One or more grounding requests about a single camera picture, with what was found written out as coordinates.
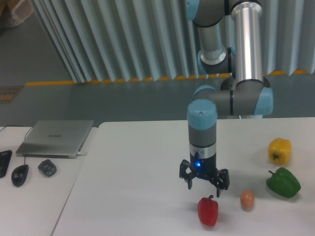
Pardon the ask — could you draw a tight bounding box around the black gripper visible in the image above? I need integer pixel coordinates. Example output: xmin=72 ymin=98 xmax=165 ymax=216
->
xmin=179 ymin=155 xmax=229 ymax=198

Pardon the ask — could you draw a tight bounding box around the red bell pepper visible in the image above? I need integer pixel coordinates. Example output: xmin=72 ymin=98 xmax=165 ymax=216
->
xmin=197 ymin=195 xmax=219 ymax=227

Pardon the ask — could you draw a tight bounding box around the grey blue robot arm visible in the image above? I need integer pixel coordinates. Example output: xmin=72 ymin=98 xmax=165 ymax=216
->
xmin=179 ymin=0 xmax=273 ymax=193

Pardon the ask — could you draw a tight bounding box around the brown egg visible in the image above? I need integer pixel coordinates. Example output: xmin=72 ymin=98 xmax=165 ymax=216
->
xmin=240 ymin=190 xmax=254 ymax=208

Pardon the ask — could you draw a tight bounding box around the green bell pepper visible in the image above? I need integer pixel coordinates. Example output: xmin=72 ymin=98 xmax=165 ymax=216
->
xmin=266 ymin=167 xmax=301 ymax=198

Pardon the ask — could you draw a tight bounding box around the yellow bell pepper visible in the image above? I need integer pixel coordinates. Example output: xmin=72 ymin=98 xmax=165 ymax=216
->
xmin=268 ymin=138 xmax=292 ymax=165

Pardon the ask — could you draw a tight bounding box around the silver closed laptop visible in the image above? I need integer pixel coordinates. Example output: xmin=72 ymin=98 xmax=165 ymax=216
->
xmin=16 ymin=120 xmax=94 ymax=158

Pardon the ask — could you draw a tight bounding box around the small dark grey tray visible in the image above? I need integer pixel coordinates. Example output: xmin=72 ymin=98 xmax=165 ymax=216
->
xmin=38 ymin=159 xmax=57 ymax=177

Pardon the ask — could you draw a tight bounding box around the folding partition screen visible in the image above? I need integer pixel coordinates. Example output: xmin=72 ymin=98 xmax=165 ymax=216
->
xmin=31 ymin=0 xmax=315 ymax=83

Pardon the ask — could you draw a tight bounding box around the black computer mouse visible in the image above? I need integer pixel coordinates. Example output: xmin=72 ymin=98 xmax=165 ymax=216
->
xmin=11 ymin=164 xmax=29 ymax=187

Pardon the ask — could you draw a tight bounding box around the black keyboard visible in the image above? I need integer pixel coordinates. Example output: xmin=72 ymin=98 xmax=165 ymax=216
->
xmin=0 ymin=150 xmax=12 ymax=178

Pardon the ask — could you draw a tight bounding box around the cardboard box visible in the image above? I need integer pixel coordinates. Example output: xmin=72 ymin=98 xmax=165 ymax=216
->
xmin=0 ymin=0 xmax=33 ymax=30

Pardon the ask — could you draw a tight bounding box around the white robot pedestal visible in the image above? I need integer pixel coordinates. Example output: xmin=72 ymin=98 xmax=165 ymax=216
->
xmin=220 ymin=76 xmax=271 ymax=119

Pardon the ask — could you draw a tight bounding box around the black mouse cable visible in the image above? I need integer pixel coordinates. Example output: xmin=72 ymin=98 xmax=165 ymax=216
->
xmin=0 ymin=125 xmax=34 ymax=166

